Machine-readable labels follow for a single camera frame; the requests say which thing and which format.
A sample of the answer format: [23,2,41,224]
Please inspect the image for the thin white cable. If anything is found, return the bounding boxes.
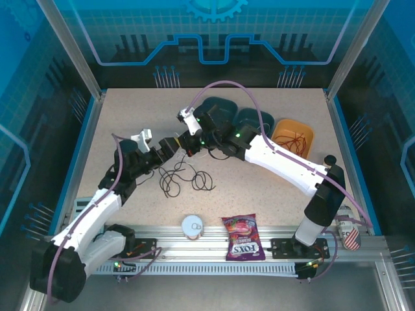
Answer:
[174,152,208,170]

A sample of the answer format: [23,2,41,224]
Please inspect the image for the thin black cable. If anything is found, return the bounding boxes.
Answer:
[191,170,217,192]
[158,158,194,199]

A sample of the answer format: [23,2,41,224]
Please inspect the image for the teal plastic bin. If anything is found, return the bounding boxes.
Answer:
[198,96,239,126]
[233,108,276,135]

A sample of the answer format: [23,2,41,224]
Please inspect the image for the pale green calculator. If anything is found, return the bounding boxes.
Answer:
[73,198,105,235]

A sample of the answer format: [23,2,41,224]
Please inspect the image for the orange plastic bin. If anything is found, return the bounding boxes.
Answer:
[271,119,315,159]

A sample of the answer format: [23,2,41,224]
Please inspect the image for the silver pull-tab tin can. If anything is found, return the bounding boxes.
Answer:
[180,214,205,241]

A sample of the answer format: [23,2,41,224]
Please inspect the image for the purple Fox's candy bag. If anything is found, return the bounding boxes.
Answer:
[221,213,267,262]

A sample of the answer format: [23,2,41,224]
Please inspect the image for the black connector module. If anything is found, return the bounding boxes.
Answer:
[295,260,325,283]
[112,258,137,283]

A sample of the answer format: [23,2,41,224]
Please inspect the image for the striped drink can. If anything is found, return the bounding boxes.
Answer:
[335,204,362,251]

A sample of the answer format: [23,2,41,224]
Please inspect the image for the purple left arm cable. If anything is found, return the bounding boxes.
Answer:
[47,132,163,305]

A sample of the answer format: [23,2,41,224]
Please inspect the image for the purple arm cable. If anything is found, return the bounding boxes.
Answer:
[47,132,163,305]
[187,80,374,281]

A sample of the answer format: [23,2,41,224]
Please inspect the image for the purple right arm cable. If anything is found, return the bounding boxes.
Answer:
[187,80,374,281]

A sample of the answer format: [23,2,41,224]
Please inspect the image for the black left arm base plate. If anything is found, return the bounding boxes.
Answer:
[129,238,158,259]

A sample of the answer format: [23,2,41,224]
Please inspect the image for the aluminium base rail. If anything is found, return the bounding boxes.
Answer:
[97,224,372,262]

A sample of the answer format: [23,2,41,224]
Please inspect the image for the white slotted cable duct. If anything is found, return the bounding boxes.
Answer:
[90,260,301,277]

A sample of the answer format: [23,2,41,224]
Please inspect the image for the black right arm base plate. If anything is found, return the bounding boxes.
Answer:
[270,237,329,260]

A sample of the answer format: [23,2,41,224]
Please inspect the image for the aluminium frame post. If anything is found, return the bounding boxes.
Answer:
[34,0,108,100]
[326,0,392,101]

